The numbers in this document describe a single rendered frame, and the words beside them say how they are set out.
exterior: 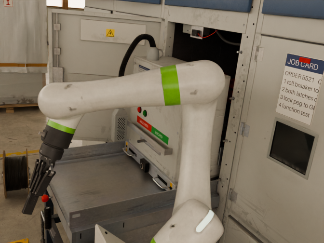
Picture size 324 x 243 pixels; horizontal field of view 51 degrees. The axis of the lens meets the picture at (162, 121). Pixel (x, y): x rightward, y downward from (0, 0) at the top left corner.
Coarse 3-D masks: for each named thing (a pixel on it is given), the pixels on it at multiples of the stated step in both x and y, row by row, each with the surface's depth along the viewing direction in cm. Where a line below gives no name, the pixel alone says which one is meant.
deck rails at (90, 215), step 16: (96, 144) 181; (112, 144) 185; (64, 160) 174; (80, 160) 175; (160, 192) 140; (96, 208) 127; (112, 208) 130; (128, 208) 134; (144, 208) 138; (80, 224) 125
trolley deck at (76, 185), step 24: (72, 168) 167; (96, 168) 169; (120, 168) 172; (48, 192) 154; (72, 192) 147; (96, 192) 148; (120, 192) 150; (144, 192) 152; (72, 216) 130; (144, 216) 136; (168, 216) 142; (72, 240) 122
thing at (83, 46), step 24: (48, 24) 180; (72, 24) 183; (96, 24) 181; (120, 24) 182; (144, 24) 185; (72, 48) 188; (96, 48) 188; (120, 48) 189; (144, 48) 190; (72, 72) 192; (96, 72) 193; (96, 120) 202
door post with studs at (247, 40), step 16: (256, 0) 125; (256, 16) 126; (240, 48) 136; (240, 64) 136; (240, 80) 137; (240, 96) 137; (240, 112) 138; (224, 144) 149; (224, 160) 150; (224, 176) 151; (224, 192) 152
